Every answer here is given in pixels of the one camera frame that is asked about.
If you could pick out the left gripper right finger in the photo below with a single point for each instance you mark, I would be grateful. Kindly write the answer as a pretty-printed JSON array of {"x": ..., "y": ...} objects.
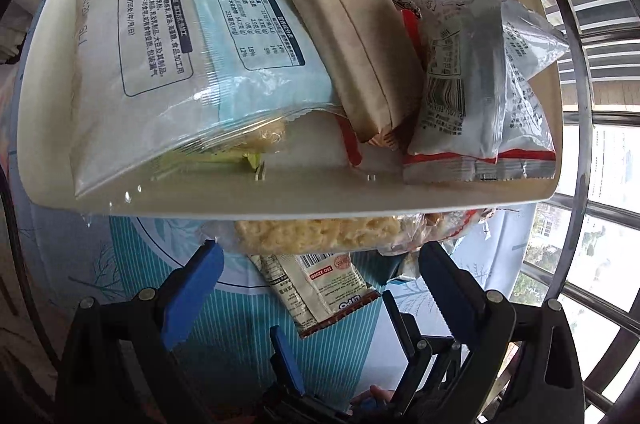
[{"x": 546, "y": 386}]

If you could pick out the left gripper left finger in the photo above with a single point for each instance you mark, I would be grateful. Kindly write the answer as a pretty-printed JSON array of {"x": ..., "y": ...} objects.
[{"x": 118, "y": 364}]

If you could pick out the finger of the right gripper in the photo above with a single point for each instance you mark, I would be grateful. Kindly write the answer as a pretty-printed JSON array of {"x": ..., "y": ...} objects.
[
  {"x": 433, "y": 361},
  {"x": 289, "y": 382}
]

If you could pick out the beige paper snack bar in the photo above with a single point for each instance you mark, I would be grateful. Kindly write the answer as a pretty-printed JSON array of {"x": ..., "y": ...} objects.
[{"x": 370, "y": 58}]

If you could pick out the person's right hand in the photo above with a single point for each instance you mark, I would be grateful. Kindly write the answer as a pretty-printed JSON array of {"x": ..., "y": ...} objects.
[{"x": 375, "y": 396}]

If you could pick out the patterned blue tablecloth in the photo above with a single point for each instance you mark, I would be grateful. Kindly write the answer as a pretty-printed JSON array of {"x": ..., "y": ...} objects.
[{"x": 227, "y": 353}]

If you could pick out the silver red-edged snack packet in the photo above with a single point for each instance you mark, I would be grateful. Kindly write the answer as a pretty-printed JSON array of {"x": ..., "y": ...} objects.
[{"x": 317, "y": 290}]

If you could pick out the yellow cracker snack bag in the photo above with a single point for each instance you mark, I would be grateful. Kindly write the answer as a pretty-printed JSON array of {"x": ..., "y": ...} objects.
[{"x": 309, "y": 236}]

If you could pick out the metal window grille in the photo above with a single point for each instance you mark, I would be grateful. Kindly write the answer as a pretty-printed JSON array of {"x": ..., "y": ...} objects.
[{"x": 584, "y": 246}]

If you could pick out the white plastic storage bin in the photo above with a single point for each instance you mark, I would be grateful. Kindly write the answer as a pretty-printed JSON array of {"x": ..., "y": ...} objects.
[{"x": 312, "y": 167}]

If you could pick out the grey silver snack packet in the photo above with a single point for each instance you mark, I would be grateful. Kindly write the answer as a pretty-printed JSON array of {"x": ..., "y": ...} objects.
[{"x": 480, "y": 119}]

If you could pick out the large blue white snack bag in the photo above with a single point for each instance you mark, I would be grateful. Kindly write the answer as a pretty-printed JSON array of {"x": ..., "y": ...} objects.
[{"x": 155, "y": 76}]

